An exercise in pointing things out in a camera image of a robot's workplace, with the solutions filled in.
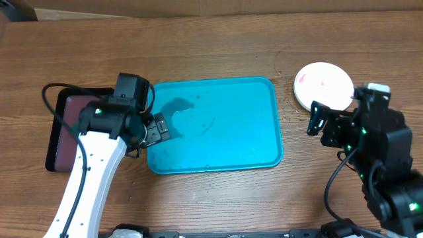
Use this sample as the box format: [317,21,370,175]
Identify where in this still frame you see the white plate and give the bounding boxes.
[293,62,354,111]

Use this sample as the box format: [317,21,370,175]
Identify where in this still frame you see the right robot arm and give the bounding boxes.
[307,83,422,237]

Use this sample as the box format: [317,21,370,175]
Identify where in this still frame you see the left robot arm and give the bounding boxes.
[45,73,171,238]

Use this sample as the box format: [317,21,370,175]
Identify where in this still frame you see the teal plastic serving tray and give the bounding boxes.
[147,76,284,175]

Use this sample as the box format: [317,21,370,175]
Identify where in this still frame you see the black tray with red liquid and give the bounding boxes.
[45,88,98,173]

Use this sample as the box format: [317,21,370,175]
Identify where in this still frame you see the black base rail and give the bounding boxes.
[98,229,383,238]

